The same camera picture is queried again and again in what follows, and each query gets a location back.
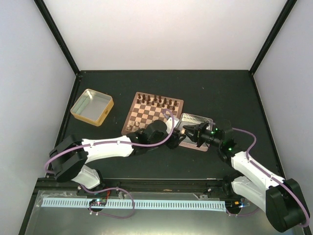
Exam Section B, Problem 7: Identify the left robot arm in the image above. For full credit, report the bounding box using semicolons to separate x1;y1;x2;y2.
45;118;186;195

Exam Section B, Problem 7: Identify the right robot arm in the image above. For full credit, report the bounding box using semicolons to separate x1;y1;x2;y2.
183;120;310;232

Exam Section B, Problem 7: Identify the pink tin with pieces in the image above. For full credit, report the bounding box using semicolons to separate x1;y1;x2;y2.
178;113;213;152

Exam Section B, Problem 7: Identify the wooden chess board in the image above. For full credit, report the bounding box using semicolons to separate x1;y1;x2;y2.
121;92;184;135

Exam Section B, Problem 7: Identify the dark chess pieces row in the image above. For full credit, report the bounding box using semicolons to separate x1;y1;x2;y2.
134;93;183;111

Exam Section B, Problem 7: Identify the small circuit board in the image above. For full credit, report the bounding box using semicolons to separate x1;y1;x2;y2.
89;199;107;206

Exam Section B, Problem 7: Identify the gold metal tin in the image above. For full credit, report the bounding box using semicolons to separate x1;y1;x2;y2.
70;89;114;126

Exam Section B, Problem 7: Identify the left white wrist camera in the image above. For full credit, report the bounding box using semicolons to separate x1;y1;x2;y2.
165;117;180;134

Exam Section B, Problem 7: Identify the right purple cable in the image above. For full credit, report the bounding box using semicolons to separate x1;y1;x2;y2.
210;122;311;228

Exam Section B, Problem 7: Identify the black mounting rail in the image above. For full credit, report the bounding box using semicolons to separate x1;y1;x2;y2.
75;178;235;196

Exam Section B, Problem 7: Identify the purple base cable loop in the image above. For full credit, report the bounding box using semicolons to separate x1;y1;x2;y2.
80;185;135;218

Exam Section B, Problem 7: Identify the light blue cable duct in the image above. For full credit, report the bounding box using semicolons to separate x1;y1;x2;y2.
41;198;226;212

